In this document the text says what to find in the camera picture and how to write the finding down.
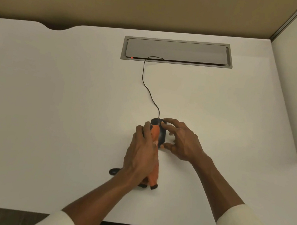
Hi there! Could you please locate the person's left hand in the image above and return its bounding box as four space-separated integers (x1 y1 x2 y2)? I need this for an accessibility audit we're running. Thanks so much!
119 119 164 190

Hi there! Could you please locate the person's right hand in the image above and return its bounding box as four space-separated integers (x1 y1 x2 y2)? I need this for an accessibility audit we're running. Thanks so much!
157 117 211 165

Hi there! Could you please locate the black computer mouse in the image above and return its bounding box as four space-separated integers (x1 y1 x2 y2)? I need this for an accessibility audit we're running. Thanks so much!
147 117 169 149

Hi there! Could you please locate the person's right forearm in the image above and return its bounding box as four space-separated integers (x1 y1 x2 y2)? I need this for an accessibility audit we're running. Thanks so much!
183 152 251 225

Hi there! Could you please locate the person's left forearm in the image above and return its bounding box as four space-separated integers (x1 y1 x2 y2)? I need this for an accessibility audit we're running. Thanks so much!
60 160 142 225

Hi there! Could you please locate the tan desk partition panel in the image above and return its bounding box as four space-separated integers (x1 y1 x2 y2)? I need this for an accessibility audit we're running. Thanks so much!
0 0 297 64

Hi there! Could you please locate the black mouse cable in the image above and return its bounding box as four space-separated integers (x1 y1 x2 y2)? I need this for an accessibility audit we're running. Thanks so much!
136 55 169 120

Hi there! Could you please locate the grey desk cable tray lid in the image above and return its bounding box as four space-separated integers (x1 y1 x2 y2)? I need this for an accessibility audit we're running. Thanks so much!
120 29 236 75

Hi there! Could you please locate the grey metal partition post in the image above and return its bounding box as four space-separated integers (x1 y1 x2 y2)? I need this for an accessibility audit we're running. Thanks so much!
269 0 297 46

